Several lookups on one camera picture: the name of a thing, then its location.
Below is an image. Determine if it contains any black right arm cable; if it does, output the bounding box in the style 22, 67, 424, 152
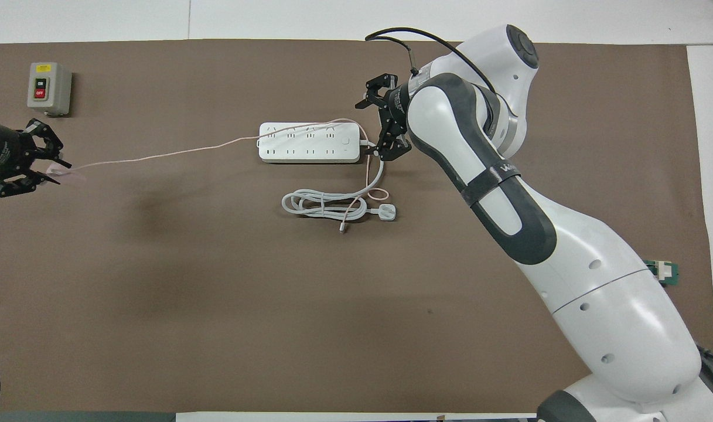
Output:
364, 26, 499, 96

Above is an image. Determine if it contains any grey on-off switch box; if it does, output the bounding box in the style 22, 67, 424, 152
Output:
27, 62, 74, 117

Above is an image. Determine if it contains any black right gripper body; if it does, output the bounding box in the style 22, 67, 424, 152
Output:
377, 81, 414, 154

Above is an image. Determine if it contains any pink charging cable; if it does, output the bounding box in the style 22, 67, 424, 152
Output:
69, 118, 390, 234

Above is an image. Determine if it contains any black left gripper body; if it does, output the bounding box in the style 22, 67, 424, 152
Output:
0, 118, 47, 198

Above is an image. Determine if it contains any white power strip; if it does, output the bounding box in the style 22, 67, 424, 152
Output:
258, 121, 369, 165

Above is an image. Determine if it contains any white power strip cord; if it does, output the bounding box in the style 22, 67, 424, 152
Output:
281, 139, 398, 223

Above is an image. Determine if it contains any pink charger adapter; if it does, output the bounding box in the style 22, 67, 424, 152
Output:
47, 162, 87, 184

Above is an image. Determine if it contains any brown table mat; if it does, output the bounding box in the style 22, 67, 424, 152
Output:
0, 39, 713, 414

